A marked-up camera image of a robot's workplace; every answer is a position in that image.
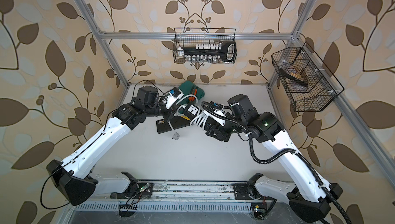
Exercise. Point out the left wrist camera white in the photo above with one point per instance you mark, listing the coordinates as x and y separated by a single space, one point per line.
171 97

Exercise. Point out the black wire basket right wall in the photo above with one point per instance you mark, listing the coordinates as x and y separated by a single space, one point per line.
305 79

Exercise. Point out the black flat case yellow labels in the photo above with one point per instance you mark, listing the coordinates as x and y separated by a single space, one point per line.
176 122

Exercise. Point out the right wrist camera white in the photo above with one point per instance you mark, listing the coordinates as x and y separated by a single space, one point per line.
217 109

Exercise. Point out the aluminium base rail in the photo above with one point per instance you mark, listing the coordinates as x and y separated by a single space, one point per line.
182 202

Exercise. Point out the black socket bit set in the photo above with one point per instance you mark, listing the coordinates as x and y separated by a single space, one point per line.
212 52

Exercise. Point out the black white power strip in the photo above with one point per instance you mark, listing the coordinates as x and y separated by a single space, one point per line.
189 111

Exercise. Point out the black wire basket wall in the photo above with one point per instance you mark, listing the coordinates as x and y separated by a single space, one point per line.
189 35
305 79

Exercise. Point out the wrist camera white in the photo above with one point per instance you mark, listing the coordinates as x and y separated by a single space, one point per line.
217 109
171 97

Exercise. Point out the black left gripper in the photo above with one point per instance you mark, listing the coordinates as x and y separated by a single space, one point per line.
169 112

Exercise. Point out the green plastic tool case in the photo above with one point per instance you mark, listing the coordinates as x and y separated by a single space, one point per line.
189 88

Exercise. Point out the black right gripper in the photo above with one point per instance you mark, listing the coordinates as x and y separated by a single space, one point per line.
220 133

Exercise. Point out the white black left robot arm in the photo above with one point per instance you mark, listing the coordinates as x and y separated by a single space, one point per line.
73 175

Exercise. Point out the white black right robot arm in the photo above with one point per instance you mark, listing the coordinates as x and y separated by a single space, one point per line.
309 195

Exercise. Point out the dark tool in right basket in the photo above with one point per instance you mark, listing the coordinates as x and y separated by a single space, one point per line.
298 79

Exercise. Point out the black wire basket back wall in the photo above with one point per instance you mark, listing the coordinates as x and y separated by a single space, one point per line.
189 35

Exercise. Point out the aluminium frame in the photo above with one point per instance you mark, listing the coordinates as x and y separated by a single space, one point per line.
381 157

